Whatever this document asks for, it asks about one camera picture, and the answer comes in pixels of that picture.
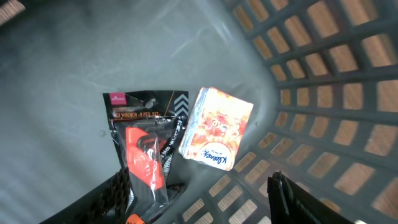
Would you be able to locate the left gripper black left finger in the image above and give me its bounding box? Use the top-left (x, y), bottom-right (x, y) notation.
top-left (40, 168), bottom-right (130, 224)

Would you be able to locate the orange Kleenex tissue pack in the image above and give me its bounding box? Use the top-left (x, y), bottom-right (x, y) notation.
top-left (178, 87), bottom-right (254, 171)

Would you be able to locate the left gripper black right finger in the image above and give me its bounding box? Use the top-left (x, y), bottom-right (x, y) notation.
top-left (267, 171), bottom-right (353, 224)

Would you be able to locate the hex wrench set package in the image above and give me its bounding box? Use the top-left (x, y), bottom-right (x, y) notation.
top-left (103, 90), bottom-right (189, 223)

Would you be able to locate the black mesh plastic basket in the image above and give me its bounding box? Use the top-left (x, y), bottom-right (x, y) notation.
top-left (1, 0), bottom-right (397, 223)

